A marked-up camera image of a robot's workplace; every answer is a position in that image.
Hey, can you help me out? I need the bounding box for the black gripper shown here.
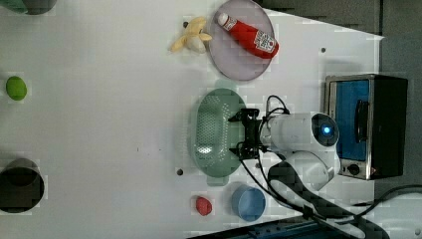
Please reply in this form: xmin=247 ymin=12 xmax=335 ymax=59
xmin=229 ymin=109 xmax=262 ymax=158

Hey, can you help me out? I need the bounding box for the green plastic strainer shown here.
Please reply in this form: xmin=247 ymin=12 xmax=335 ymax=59
xmin=189 ymin=89 xmax=245 ymax=186

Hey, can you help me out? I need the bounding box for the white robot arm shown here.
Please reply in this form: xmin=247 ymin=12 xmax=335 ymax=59
xmin=229 ymin=109 xmax=392 ymax=239

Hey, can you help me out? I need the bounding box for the blue bowl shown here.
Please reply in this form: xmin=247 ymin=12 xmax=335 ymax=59
xmin=231 ymin=184 xmax=266 ymax=222

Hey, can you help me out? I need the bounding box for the pale purple round plate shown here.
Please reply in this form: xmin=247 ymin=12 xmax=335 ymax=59
xmin=209 ymin=0 xmax=275 ymax=81

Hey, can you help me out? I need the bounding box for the red toy strawberry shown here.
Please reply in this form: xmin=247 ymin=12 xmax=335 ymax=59
xmin=195 ymin=196 xmax=213 ymax=216

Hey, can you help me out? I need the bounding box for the red ketchup bottle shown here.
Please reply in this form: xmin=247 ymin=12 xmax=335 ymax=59
xmin=217 ymin=13 xmax=280 ymax=59

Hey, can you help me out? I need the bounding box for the peeled toy banana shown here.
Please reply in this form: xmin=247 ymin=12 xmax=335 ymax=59
xmin=170 ymin=17 xmax=212 ymax=54

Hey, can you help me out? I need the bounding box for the black toaster oven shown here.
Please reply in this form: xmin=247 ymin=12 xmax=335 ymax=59
xmin=324 ymin=74 xmax=408 ymax=180

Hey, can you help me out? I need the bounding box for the black cylinder cup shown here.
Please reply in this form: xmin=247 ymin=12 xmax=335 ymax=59
xmin=0 ymin=158 xmax=45 ymax=213

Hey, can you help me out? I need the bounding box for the green toy lime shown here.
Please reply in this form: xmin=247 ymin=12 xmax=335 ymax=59
xmin=6 ymin=76 xmax=28 ymax=101

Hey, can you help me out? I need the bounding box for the dark round post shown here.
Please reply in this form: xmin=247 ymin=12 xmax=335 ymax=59
xmin=22 ymin=0 xmax=58 ymax=15

